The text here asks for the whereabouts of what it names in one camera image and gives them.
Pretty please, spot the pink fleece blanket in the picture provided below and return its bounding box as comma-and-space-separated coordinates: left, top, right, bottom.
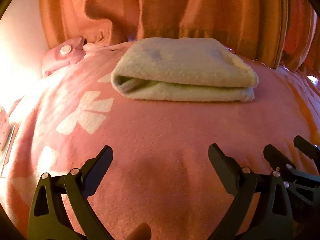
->
1, 43, 319, 239

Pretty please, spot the white sweater with black hearts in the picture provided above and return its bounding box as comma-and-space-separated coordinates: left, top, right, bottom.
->
111, 37, 259, 102

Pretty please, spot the orange curtain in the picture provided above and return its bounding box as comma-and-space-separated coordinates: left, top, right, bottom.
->
39, 0, 319, 73

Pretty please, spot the pink hot water bag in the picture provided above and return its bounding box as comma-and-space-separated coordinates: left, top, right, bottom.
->
42, 36, 85, 77

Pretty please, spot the fingertip at bottom edge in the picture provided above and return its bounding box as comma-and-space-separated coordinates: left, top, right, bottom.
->
126, 223, 151, 240

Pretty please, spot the white perforated lamp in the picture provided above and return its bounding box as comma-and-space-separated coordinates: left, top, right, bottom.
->
0, 107, 10, 151

